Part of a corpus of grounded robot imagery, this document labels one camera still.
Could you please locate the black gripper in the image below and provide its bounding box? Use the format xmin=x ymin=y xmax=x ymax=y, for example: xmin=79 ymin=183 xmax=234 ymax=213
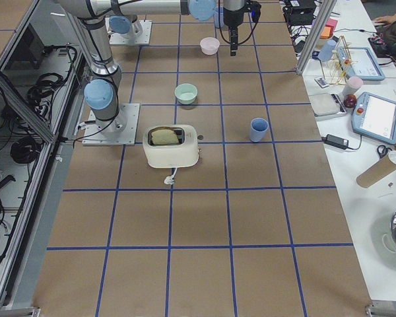
xmin=228 ymin=28 xmax=238 ymax=56

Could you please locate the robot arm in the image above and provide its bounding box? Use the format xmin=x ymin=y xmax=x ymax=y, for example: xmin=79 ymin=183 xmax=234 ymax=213
xmin=58 ymin=1 xmax=215 ymax=135
xmin=216 ymin=0 xmax=261 ymax=56

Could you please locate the pink bowl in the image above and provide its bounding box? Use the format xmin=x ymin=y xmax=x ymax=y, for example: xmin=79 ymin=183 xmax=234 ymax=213
xmin=199 ymin=37 xmax=220 ymax=55

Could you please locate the mint green bowl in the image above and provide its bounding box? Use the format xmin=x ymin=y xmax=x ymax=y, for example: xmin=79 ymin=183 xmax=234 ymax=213
xmin=174 ymin=83 xmax=198 ymax=105

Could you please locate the light blue cup on rack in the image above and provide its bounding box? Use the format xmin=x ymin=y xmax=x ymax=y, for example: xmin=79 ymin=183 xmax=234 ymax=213
xmin=317 ymin=40 xmax=336 ymax=62

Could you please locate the digital scale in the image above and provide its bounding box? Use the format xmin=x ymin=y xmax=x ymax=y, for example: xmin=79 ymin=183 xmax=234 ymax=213
xmin=309 ymin=93 xmax=347 ymax=121

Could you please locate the toast slice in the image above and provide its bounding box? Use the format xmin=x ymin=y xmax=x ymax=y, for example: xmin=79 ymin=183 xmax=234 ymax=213
xmin=151 ymin=128 xmax=179 ymax=145

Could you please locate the cream white toaster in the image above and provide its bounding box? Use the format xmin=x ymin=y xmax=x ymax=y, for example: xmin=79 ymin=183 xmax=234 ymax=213
xmin=143 ymin=124 xmax=199 ymax=168

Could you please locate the teach pendant far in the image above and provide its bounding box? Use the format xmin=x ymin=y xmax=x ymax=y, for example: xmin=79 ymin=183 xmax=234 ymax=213
xmin=336 ymin=46 xmax=385 ymax=81

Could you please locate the teach pendant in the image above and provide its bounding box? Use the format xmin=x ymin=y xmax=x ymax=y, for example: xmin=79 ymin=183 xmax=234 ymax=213
xmin=336 ymin=46 xmax=385 ymax=81
xmin=351 ymin=92 xmax=396 ymax=144

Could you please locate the pink cup on desk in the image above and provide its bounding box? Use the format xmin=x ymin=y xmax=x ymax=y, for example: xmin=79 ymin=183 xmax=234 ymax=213
xmin=342 ymin=76 xmax=364 ymax=96

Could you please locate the red apple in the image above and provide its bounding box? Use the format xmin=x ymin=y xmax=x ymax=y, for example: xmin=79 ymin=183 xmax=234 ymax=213
xmin=343 ymin=94 xmax=357 ymax=109

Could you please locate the black power adapter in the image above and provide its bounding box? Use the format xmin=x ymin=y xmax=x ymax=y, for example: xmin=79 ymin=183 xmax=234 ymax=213
xmin=321 ymin=134 xmax=348 ymax=150

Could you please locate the teach pendant near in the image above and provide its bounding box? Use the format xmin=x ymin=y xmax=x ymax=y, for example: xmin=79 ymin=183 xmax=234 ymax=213
xmin=351 ymin=92 xmax=396 ymax=144

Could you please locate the cardboard tube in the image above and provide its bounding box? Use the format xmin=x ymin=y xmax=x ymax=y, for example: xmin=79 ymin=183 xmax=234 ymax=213
xmin=356 ymin=151 xmax=396 ymax=188

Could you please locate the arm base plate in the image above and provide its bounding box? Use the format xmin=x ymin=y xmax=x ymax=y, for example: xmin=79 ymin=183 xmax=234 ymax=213
xmin=106 ymin=18 xmax=152 ymax=46
xmin=81 ymin=103 xmax=140 ymax=146

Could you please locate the gold wire rack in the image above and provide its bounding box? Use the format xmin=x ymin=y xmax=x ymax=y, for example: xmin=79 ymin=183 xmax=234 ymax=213
xmin=320 ymin=35 xmax=356 ymax=85

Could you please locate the aluminium frame post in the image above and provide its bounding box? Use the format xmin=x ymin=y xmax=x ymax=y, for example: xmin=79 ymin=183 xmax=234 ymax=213
xmin=296 ymin=0 xmax=337 ymax=75

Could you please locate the toaster white cable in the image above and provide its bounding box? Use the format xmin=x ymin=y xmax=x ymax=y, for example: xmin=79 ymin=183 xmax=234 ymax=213
xmin=164 ymin=166 xmax=179 ymax=186

